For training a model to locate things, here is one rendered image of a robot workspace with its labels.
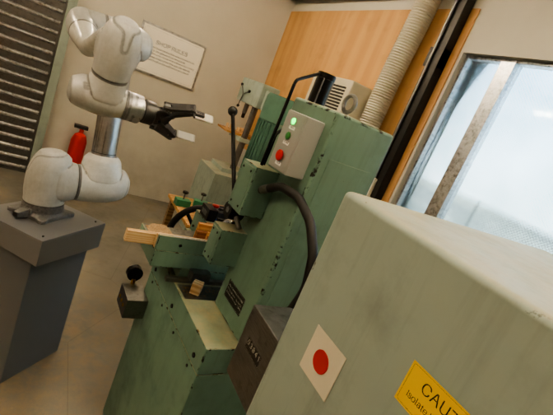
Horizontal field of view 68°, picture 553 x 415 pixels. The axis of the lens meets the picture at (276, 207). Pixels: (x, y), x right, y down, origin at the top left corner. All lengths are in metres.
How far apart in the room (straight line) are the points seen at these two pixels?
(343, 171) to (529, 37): 1.67
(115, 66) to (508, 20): 2.11
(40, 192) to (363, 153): 1.26
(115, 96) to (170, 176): 3.38
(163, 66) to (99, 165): 2.63
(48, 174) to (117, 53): 0.73
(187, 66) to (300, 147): 3.44
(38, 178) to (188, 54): 2.85
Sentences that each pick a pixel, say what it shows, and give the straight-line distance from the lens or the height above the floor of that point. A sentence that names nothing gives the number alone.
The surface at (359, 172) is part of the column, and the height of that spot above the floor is 1.39.
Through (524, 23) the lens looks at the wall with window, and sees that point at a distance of 2.66.
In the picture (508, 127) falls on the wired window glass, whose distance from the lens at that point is 2.51.
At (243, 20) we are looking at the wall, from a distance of 4.59.
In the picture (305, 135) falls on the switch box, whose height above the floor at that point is 1.43.
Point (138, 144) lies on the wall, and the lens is 4.49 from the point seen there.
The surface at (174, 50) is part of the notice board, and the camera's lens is 4.39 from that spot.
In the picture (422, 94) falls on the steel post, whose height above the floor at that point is 1.85.
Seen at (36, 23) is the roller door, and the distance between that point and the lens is 4.27.
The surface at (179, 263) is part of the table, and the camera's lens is 1.45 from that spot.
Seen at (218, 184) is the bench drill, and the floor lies 0.62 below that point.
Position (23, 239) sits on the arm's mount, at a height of 0.68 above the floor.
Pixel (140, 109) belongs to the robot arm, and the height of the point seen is 1.31.
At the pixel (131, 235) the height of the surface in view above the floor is 0.92.
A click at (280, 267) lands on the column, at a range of 1.15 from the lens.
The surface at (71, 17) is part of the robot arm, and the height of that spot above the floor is 1.48.
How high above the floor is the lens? 1.49
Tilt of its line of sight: 14 degrees down
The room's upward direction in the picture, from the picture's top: 22 degrees clockwise
